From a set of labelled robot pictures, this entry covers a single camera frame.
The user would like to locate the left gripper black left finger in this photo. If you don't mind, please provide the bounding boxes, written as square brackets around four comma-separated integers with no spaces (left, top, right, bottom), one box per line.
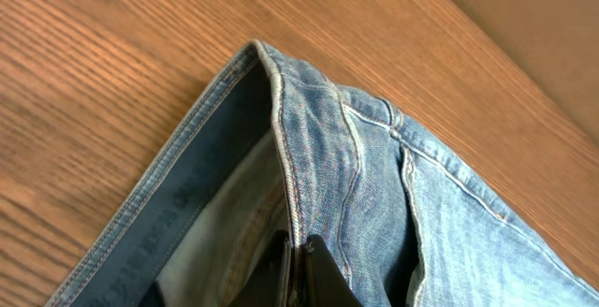
[229,230,291,307]

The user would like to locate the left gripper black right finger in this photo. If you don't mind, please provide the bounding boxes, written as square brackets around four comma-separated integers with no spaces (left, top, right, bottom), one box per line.
[299,235,361,307]

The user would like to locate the light blue denim jeans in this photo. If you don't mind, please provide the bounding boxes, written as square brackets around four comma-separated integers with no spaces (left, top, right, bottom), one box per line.
[50,40,598,306]

